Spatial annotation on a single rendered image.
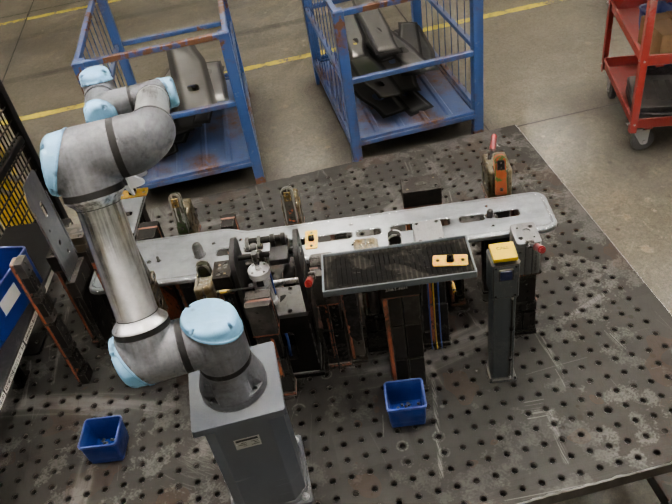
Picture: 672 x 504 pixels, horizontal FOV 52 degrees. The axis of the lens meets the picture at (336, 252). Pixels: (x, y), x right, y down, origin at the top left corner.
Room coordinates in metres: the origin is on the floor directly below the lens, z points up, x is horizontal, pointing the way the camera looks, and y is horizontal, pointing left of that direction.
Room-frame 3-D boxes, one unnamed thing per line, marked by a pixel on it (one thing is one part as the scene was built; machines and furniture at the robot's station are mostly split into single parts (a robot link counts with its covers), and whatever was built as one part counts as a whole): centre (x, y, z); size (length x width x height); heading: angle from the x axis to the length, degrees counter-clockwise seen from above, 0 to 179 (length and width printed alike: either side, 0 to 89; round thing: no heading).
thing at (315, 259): (1.41, 0.05, 0.89); 0.13 x 0.11 x 0.38; 176
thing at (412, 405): (1.16, -0.11, 0.74); 0.11 x 0.10 x 0.09; 86
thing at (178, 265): (1.62, 0.04, 1.00); 1.38 x 0.22 x 0.02; 86
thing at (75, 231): (1.79, 0.79, 0.88); 0.08 x 0.08 x 0.36; 86
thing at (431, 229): (1.42, -0.25, 0.90); 0.13 x 0.10 x 0.41; 176
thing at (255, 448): (1.03, 0.28, 0.90); 0.21 x 0.21 x 0.40; 5
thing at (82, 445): (1.22, 0.73, 0.74); 0.11 x 0.10 x 0.09; 86
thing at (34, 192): (1.68, 0.79, 1.17); 0.12 x 0.01 x 0.34; 176
